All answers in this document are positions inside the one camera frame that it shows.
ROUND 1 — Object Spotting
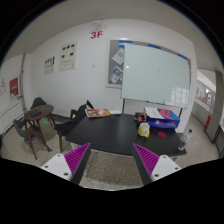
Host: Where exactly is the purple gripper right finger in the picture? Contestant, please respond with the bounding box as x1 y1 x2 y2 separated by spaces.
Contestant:
132 143 183 186

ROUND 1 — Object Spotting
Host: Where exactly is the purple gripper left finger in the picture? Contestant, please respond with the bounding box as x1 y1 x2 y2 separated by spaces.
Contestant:
40 142 92 186

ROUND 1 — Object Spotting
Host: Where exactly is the clear plastic water bottle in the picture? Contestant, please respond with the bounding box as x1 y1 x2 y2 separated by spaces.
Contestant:
178 129 192 151

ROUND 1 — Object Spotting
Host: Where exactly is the red round coaster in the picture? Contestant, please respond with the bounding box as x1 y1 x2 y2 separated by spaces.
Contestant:
158 131 167 138

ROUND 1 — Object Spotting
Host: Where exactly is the yellow lidded cup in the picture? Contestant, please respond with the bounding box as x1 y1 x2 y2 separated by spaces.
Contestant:
138 122 150 138

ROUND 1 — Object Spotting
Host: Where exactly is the black rectangular table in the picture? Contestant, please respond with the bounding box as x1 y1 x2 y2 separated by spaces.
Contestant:
66 114 186 157

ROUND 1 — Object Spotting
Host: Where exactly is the dark chair at table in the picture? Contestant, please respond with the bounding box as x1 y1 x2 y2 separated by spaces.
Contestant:
54 101 93 146

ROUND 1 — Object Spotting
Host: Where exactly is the black red small device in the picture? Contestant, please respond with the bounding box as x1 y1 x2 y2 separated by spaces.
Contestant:
134 113 147 122

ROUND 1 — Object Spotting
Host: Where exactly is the blue storage box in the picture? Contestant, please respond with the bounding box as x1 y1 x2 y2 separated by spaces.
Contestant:
148 108 180 129

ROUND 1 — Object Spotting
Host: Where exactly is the white paper on box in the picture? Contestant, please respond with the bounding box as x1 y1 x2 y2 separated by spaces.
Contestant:
144 107 163 119

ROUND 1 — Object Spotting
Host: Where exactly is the orange colourful book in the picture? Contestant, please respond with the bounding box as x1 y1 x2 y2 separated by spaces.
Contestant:
85 109 110 118

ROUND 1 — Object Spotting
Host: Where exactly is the grey wooden armchair front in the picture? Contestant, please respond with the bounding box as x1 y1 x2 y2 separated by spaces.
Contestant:
12 118 46 161

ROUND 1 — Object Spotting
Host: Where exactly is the small round wooden table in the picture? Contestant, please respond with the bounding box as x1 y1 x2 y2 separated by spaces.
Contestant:
24 104 54 151

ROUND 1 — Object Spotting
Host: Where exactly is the grey armchair back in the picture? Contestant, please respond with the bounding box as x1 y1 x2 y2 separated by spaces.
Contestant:
31 97 46 108

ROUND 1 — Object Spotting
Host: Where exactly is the large glass whiteboard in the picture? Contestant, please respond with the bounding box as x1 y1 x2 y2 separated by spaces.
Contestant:
121 44 191 108

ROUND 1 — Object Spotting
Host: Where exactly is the grey pin notice board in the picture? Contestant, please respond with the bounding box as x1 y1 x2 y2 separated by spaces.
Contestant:
105 40 127 88

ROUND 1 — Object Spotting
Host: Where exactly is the red wall poster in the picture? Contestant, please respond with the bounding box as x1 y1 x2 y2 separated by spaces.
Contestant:
10 78 19 98

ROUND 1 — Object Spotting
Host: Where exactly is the white wall poster small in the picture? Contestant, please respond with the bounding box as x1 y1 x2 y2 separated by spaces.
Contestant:
44 56 55 75

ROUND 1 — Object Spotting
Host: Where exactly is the white wall poster large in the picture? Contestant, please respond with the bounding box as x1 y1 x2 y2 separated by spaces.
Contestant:
59 41 78 71

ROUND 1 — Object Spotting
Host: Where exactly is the red 3F wall sign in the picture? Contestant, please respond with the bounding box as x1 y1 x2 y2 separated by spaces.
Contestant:
90 31 103 40

